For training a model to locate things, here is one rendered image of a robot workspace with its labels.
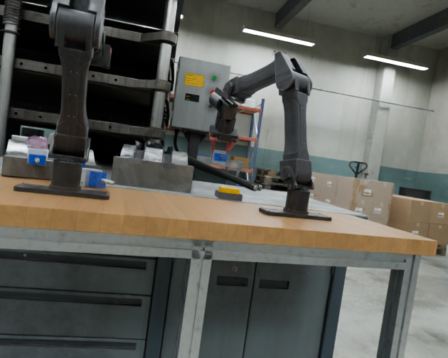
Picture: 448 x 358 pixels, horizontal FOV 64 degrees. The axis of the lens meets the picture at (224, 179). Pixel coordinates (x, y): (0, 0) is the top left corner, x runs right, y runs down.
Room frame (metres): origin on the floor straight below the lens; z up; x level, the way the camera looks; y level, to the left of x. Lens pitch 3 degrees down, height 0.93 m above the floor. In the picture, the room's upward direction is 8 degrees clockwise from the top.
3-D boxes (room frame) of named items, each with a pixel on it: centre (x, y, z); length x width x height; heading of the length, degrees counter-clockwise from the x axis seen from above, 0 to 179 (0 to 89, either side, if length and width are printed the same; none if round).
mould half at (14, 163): (1.27, 0.62, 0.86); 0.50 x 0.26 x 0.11; 29
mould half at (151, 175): (1.43, 0.28, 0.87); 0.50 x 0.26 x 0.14; 11
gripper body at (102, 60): (1.10, 0.44, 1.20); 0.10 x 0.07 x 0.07; 107
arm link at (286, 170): (1.01, -0.20, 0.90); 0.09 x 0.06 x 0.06; 129
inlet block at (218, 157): (1.33, 0.02, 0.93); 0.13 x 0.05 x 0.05; 11
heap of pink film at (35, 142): (1.27, 0.61, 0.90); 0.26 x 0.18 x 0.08; 29
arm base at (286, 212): (1.01, -0.21, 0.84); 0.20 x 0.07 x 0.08; 107
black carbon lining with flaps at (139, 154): (1.41, 0.29, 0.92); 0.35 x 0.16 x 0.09; 11
